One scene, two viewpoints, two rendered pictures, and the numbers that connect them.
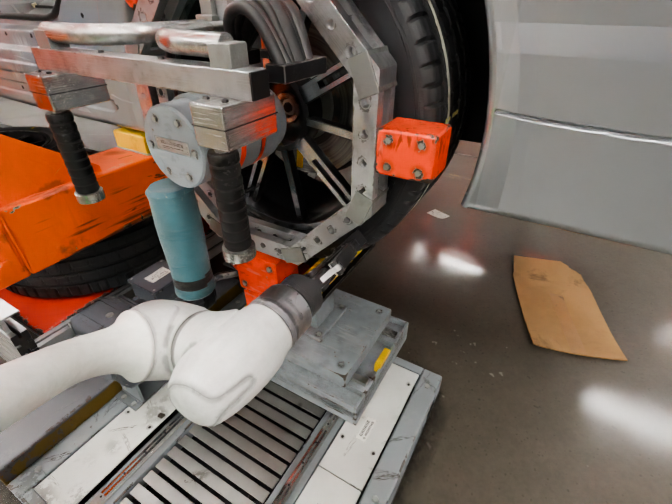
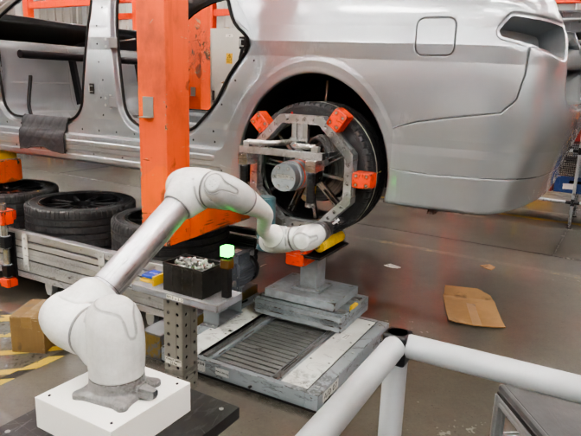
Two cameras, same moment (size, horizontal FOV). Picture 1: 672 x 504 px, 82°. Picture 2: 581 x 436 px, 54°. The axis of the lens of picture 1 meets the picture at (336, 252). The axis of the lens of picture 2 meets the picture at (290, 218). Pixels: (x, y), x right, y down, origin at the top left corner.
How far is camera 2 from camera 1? 198 cm
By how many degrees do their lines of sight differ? 21
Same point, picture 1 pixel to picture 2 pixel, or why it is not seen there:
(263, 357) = (320, 233)
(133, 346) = (277, 231)
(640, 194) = (433, 191)
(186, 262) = not seen: hidden behind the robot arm
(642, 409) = (507, 344)
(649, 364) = (520, 330)
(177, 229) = not seen: hidden behind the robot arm
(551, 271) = (470, 293)
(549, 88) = (403, 161)
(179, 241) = not seen: hidden behind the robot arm
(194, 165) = (290, 182)
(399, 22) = (358, 142)
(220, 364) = (309, 229)
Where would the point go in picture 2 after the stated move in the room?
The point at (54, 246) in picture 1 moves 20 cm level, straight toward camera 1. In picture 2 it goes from (199, 227) to (223, 236)
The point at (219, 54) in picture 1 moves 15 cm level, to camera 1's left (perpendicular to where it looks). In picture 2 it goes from (314, 149) to (278, 148)
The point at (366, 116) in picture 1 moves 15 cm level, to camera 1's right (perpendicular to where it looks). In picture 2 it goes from (348, 169) to (381, 169)
